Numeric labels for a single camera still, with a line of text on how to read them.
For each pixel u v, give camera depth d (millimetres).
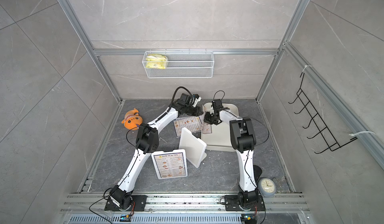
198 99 950
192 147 790
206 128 1019
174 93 852
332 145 580
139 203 732
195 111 926
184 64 1009
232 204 727
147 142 662
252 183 632
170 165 746
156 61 880
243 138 611
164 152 701
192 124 1046
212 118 934
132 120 972
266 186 755
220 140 888
